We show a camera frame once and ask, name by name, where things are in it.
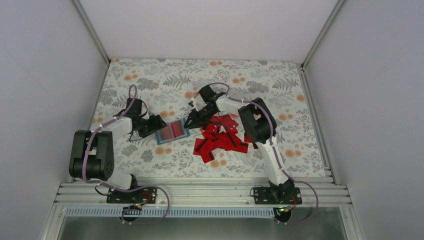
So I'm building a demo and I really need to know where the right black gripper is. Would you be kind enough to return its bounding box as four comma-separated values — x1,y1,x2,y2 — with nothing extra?
184,105,217,130

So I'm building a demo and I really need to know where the red striped card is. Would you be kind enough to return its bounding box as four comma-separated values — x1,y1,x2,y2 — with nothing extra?
171,119,186,138
157,126,173,142

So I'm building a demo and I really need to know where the teal card holder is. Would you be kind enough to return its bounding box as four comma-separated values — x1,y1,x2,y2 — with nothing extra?
155,118,190,145

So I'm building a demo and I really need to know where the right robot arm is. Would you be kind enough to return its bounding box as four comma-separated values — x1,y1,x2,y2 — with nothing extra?
184,84,295,204

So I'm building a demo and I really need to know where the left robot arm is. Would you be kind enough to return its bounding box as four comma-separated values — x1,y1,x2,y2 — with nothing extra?
68,98,167,203

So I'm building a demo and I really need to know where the pile of red cards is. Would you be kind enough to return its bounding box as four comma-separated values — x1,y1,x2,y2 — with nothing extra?
193,114,249,156

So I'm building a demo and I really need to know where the red card front bottom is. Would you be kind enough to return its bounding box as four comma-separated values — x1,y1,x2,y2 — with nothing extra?
200,150,215,164

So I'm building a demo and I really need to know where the red card far right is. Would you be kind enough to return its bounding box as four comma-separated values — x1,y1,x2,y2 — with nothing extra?
244,133,259,150

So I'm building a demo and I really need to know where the floral table mat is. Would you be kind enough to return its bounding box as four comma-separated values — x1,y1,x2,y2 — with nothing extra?
91,58,325,179

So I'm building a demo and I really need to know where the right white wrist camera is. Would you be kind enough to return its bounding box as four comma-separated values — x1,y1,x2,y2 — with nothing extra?
188,98,199,112

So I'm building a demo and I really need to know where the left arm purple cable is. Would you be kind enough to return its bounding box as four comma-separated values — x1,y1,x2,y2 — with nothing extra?
82,84,170,227

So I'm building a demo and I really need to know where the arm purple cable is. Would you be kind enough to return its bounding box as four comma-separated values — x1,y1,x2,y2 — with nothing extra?
82,84,170,227
193,82,320,226

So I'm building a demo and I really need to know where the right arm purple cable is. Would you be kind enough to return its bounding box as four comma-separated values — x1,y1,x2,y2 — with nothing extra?
193,82,320,226

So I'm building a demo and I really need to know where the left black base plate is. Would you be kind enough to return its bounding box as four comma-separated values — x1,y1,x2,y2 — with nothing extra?
106,187,158,205

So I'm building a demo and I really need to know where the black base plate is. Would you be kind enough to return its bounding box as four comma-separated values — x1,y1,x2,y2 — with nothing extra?
106,187,158,205
250,186,303,205

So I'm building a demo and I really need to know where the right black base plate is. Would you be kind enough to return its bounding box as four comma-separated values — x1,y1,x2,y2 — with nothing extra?
250,186,303,205

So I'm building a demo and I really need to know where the aluminium rail frame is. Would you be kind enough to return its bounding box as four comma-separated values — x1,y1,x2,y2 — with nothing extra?
54,177,352,207

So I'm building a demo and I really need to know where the grey slotted cable duct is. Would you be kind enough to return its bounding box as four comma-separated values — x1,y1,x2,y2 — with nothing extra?
64,205,275,219

